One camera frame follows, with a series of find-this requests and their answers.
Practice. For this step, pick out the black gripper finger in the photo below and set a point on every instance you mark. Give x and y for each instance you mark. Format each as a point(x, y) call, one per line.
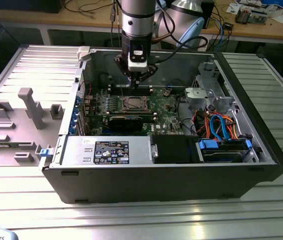
point(122, 66)
point(147, 74)

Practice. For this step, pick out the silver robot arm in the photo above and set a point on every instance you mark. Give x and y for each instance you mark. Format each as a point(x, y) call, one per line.
point(137, 22)

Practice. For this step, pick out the black RAM slot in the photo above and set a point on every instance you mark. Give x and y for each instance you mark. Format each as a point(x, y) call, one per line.
point(116, 90)
point(116, 87)
point(116, 94)

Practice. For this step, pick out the CPU socket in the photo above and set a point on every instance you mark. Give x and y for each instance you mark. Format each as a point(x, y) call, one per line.
point(124, 98)

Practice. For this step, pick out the blue slot clip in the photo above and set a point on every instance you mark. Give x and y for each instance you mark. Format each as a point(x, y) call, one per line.
point(73, 123)
point(72, 131)
point(79, 100)
point(75, 113)

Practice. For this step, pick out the round coin battery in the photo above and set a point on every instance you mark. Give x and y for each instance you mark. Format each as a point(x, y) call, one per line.
point(166, 93)

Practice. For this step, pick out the green motherboard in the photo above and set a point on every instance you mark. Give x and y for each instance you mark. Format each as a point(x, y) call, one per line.
point(167, 116)

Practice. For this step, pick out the black graphics card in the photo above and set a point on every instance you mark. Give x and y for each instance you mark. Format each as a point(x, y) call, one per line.
point(125, 123)

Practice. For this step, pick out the silver metal drive cage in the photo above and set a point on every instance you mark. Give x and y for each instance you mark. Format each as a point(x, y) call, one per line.
point(206, 75)

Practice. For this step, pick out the wooden workbench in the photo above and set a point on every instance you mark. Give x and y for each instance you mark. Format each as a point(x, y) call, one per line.
point(56, 21)

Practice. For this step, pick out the black plastic shroud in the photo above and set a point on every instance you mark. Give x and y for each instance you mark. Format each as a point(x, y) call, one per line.
point(174, 150)

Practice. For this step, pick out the upright black box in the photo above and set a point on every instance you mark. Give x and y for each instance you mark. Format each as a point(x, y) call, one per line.
point(209, 12)

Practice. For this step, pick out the small black adapter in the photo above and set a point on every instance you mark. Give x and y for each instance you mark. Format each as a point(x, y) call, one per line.
point(228, 26)

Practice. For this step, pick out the grey power supply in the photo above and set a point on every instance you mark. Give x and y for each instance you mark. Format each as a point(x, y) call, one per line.
point(76, 150)

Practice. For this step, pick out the flat black device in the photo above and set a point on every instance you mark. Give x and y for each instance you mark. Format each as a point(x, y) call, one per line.
point(26, 6)

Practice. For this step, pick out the white paper sheet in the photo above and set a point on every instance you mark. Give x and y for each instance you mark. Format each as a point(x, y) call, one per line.
point(232, 8)

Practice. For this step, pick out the hard disk in blue carrier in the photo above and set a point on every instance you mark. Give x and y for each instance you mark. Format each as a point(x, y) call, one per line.
point(221, 155)

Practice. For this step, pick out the black grey PC case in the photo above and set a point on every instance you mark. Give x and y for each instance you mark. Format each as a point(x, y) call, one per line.
point(156, 185)

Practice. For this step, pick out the dark metal heatsink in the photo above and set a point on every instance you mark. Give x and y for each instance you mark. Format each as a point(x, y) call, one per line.
point(242, 16)

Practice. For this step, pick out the blue plastic latch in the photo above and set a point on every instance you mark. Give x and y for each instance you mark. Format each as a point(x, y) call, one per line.
point(46, 153)

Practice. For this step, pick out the grey parts rack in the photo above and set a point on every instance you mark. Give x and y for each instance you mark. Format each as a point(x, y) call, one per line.
point(19, 135)

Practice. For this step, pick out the grey metal drive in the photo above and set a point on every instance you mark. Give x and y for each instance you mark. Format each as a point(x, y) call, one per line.
point(259, 17)

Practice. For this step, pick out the blue box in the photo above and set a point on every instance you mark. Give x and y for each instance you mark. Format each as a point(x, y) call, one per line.
point(276, 3)

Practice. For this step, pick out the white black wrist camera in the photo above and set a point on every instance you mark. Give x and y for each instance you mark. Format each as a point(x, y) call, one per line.
point(137, 53)

